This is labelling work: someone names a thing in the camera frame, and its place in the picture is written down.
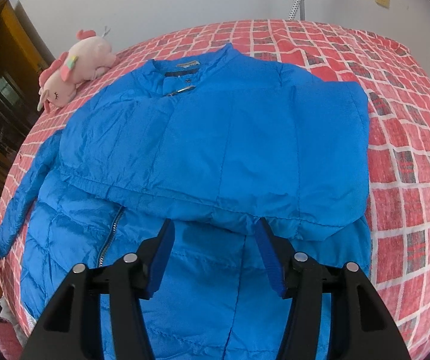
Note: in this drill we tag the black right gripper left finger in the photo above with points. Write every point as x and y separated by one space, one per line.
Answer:
70 326

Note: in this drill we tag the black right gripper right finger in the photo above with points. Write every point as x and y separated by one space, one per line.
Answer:
339 299

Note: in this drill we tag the blue puffer jacket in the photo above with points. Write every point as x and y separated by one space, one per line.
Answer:
214 143

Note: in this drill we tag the red plaid bed cover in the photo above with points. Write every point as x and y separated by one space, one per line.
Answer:
399 138

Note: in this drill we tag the pink plush unicorn toy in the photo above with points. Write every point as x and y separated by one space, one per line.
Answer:
88 59

